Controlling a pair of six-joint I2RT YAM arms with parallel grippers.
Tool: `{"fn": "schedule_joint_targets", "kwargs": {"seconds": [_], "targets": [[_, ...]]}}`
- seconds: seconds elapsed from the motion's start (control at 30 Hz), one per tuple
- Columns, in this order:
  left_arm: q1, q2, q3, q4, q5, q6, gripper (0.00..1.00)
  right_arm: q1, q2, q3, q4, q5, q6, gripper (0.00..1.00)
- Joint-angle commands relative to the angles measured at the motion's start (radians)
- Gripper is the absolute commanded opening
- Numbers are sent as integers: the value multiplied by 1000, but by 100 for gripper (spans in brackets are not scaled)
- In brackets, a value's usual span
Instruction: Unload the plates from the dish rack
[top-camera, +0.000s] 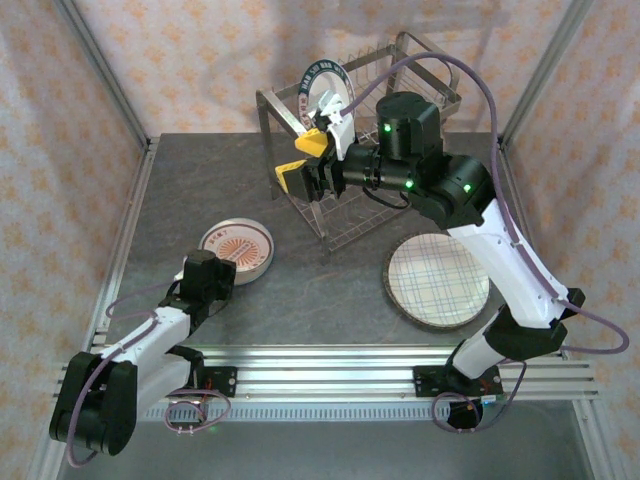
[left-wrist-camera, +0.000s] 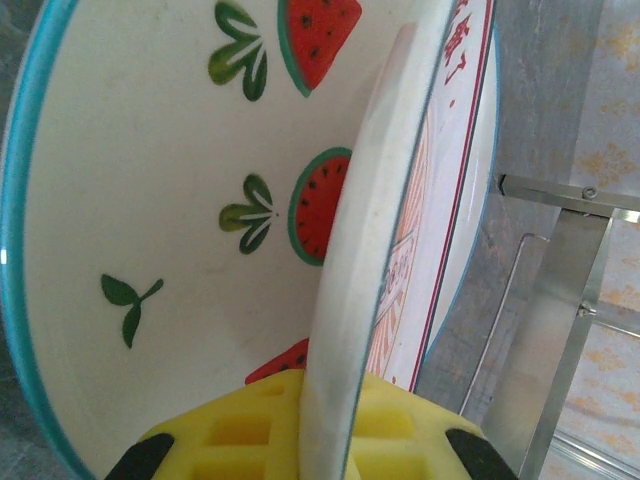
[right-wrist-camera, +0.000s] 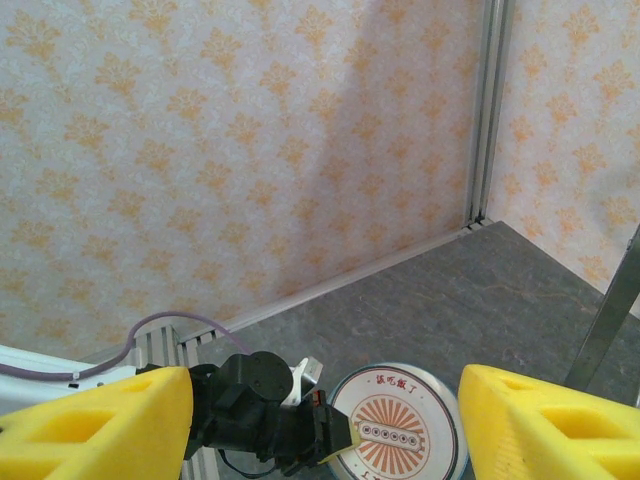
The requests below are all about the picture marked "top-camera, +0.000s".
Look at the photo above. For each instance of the red flower rim plate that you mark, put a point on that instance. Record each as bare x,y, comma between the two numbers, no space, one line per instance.
264,267

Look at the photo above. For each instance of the blue plaid plate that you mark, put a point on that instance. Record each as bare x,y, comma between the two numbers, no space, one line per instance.
437,280

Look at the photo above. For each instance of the brown speckled plate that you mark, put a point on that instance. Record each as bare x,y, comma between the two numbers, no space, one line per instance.
435,327

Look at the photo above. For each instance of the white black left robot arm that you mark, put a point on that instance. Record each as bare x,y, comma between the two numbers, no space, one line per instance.
145,335

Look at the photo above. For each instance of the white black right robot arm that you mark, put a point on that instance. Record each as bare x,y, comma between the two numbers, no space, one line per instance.
510,265

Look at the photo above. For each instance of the stainless steel dish rack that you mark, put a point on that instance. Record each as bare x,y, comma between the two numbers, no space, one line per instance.
322,232

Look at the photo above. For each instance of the green lettered rim plate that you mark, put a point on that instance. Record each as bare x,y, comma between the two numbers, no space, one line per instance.
327,80

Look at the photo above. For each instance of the small adapter circuit board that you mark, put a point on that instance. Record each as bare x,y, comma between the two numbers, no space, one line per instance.
495,399

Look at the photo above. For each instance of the aluminium slotted base rail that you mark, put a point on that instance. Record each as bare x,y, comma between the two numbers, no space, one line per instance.
325,372

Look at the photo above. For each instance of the aluminium frame post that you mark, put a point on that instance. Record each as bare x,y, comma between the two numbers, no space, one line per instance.
110,82
539,70

